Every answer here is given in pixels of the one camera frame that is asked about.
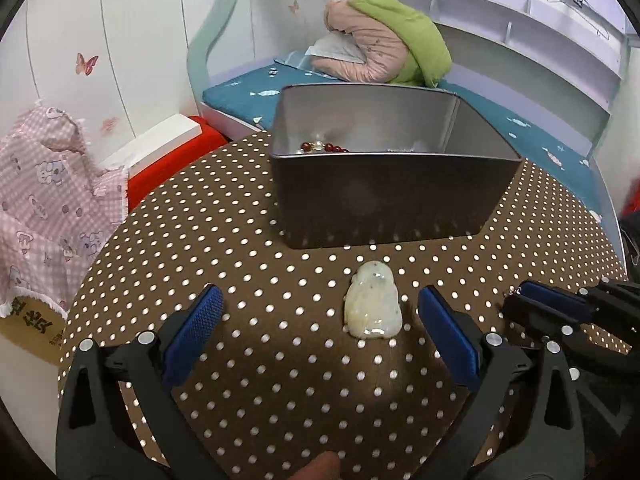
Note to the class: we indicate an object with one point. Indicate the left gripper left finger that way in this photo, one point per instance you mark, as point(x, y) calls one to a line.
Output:
point(95, 438)

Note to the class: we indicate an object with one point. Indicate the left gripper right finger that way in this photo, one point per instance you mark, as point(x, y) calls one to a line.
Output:
point(544, 438)

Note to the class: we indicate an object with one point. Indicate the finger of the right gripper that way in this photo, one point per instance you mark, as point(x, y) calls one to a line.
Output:
point(539, 321)
point(559, 300)

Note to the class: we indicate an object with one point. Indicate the white jade pendant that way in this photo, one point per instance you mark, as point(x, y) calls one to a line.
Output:
point(371, 304)

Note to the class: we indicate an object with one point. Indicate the left hand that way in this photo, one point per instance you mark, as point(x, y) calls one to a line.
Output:
point(326, 466)

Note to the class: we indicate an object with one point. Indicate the brown polka dot tablecloth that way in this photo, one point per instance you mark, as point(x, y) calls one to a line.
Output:
point(281, 380)

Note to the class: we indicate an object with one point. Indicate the cardboard box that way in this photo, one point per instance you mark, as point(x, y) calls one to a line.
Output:
point(35, 328)

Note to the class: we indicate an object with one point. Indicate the pink patterned cloth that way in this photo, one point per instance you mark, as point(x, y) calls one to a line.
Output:
point(58, 208)

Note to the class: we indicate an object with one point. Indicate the dark metal tin box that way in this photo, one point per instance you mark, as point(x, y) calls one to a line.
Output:
point(358, 164)

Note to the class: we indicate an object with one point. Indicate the red cloth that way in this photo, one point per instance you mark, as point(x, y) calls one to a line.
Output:
point(146, 180)

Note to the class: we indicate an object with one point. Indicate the green jacket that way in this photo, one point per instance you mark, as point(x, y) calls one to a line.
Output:
point(428, 59)

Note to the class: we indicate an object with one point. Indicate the white flat box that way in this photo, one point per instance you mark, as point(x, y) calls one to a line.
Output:
point(154, 144)

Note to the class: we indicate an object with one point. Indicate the pink quilted jacket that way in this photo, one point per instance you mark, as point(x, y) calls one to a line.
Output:
point(385, 55)

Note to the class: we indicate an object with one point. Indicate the white pillow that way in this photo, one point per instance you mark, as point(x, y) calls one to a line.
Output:
point(337, 46)

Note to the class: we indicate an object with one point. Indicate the teal candy print mattress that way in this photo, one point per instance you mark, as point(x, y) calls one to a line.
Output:
point(535, 132)

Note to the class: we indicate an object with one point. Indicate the teal bed headboard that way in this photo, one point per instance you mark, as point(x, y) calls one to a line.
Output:
point(202, 43)

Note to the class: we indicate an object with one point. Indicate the lavender wall shelf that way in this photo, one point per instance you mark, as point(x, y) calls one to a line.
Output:
point(569, 56)

